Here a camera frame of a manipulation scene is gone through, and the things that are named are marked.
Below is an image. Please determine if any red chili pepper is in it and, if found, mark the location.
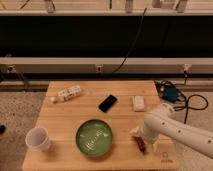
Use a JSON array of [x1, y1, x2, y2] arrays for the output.
[[135, 137, 146, 153]]

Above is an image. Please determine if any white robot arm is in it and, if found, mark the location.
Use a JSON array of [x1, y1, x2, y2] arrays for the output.
[[130, 103, 213, 159]]

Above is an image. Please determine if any white rectangular soap bar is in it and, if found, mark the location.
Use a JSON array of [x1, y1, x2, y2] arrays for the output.
[[133, 96, 145, 112]]

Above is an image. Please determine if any blue power adapter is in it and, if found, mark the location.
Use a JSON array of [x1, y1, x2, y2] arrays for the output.
[[160, 85, 179, 102]]

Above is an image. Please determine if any black smartphone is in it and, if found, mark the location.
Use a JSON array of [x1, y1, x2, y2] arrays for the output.
[[98, 95, 117, 113]]

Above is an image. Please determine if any white paper cup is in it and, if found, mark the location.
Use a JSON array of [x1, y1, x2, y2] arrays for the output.
[[25, 127, 51, 151]]

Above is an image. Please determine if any black floor cable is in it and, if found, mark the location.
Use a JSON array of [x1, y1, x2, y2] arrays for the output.
[[154, 79, 210, 122]]

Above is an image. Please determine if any black hanging cable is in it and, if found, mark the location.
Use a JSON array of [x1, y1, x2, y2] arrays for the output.
[[111, 7, 148, 74]]

